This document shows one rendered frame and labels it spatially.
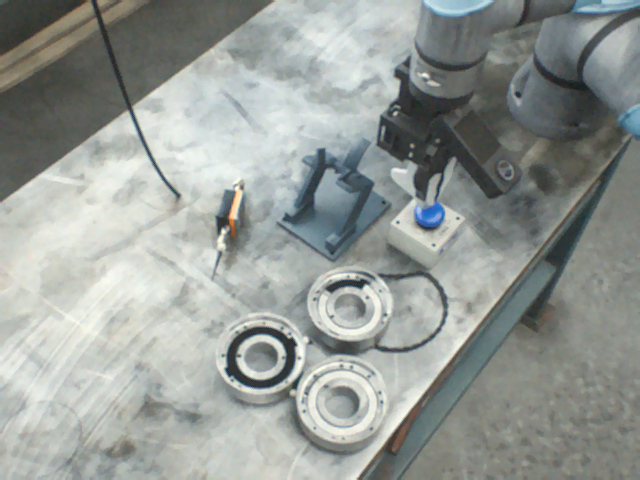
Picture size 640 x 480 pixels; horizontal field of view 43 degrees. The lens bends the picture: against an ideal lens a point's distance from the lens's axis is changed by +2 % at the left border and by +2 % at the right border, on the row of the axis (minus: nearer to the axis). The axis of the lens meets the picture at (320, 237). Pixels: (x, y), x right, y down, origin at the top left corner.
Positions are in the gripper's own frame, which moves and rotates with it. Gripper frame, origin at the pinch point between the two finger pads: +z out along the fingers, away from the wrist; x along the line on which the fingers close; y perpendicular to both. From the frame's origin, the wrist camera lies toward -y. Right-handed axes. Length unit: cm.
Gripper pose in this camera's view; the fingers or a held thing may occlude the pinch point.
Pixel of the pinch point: (431, 203)
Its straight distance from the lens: 103.0
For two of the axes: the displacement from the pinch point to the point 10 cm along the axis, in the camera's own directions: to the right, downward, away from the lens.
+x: -6.3, 6.2, -4.7
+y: -7.8, -5.3, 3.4
